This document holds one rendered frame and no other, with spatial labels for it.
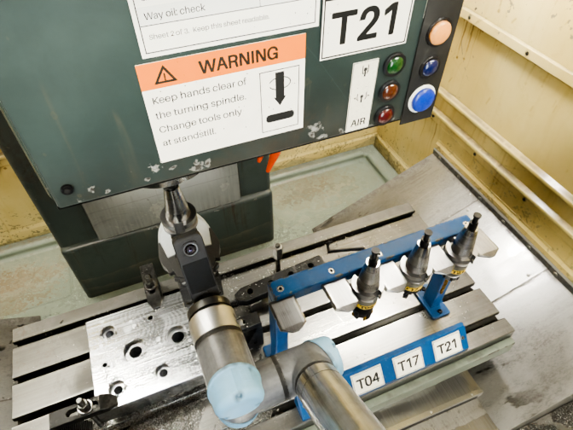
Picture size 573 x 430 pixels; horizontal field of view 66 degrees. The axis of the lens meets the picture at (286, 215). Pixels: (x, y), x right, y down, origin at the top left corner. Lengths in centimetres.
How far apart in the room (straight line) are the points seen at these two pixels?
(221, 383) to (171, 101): 39
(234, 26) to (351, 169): 170
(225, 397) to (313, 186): 143
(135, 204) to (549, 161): 118
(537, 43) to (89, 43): 118
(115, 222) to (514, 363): 122
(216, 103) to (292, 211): 144
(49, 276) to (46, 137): 145
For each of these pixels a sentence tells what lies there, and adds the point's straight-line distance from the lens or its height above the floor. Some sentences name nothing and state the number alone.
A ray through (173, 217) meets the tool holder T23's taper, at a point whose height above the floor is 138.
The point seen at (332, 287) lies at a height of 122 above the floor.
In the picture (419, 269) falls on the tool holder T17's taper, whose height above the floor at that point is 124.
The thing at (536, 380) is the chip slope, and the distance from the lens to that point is 145.
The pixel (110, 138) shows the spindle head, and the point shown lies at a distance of 44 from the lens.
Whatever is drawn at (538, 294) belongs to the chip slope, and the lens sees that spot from 152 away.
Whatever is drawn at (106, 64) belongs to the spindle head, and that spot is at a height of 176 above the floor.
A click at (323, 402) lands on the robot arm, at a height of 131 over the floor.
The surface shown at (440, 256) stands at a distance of 96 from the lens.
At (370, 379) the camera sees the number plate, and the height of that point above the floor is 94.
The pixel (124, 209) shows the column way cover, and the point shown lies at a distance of 138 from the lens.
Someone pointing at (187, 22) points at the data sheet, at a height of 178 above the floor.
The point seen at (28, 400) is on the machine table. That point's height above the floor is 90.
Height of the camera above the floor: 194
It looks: 47 degrees down
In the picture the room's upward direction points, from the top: straight up
